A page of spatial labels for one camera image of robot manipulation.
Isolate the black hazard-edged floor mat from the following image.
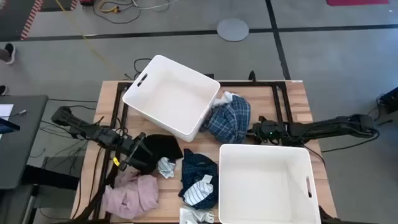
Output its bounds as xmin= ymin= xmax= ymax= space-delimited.
xmin=0 ymin=0 xmax=45 ymax=42
xmin=40 ymin=0 xmax=78 ymax=12

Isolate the black desk base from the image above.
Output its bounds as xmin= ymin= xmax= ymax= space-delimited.
xmin=21 ymin=164 xmax=80 ymax=191

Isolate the black desk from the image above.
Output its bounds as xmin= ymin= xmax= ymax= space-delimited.
xmin=0 ymin=95 xmax=49 ymax=190

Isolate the black tangled floor cable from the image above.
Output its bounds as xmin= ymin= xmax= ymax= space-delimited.
xmin=92 ymin=0 xmax=142 ymax=25

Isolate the plain white cloth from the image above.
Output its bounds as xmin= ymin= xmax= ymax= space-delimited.
xmin=212 ymin=90 xmax=239 ymax=109

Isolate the white floor cable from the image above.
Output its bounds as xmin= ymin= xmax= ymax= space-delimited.
xmin=132 ymin=0 xmax=181 ymax=11

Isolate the thin yellow floor cable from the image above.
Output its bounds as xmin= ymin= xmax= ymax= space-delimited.
xmin=55 ymin=0 xmax=124 ymax=80

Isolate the blue tablet device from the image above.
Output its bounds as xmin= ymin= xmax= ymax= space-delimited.
xmin=0 ymin=117 xmax=21 ymax=135

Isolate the grey pen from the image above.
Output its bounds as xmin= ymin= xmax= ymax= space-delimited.
xmin=8 ymin=109 xmax=28 ymax=118

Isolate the thick yellow cable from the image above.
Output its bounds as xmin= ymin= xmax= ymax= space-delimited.
xmin=96 ymin=0 xmax=121 ymax=14

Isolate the white dark-striped sock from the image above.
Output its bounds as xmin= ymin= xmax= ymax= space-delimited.
xmin=182 ymin=174 xmax=215 ymax=207

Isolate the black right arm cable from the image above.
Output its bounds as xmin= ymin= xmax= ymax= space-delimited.
xmin=303 ymin=130 xmax=381 ymax=167

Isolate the black floor cable loop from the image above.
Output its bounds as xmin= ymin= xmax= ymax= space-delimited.
xmin=124 ymin=57 xmax=153 ymax=81

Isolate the white plastic storage bin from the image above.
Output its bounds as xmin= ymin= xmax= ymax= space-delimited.
xmin=122 ymin=54 xmax=221 ymax=143
xmin=218 ymin=143 xmax=322 ymax=224

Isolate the red floor mat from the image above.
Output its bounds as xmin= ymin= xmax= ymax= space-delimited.
xmin=325 ymin=0 xmax=390 ymax=7

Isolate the pale striped cloth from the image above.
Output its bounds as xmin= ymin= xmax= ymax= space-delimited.
xmin=156 ymin=156 xmax=177 ymax=180

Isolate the white paper sheet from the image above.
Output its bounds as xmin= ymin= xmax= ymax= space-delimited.
xmin=0 ymin=103 xmax=15 ymax=118

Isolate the blue plaid shirt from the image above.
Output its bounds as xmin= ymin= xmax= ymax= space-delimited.
xmin=200 ymin=93 xmax=252 ymax=145

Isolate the navy dotted cloth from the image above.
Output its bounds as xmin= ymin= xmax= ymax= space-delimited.
xmin=178 ymin=148 xmax=220 ymax=210

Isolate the black equipment box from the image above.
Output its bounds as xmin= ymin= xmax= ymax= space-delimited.
xmin=376 ymin=86 xmax=398 ymax=114

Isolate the black cloth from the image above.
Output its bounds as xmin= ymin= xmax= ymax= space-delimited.
xmin=135 ymin=134 xmax=185 ymax=175

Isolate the pink cloth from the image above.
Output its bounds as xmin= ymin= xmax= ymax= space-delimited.
xmin=101 ymin=169 xmax=160 ymax=220

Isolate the grey round floor disc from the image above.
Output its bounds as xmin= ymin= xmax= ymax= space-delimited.
xmin=216 ymin=17 xmax=250 ymax=42

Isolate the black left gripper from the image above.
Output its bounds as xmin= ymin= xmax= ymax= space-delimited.
xmin=116 ymin=132 xmax=154 ymax=172

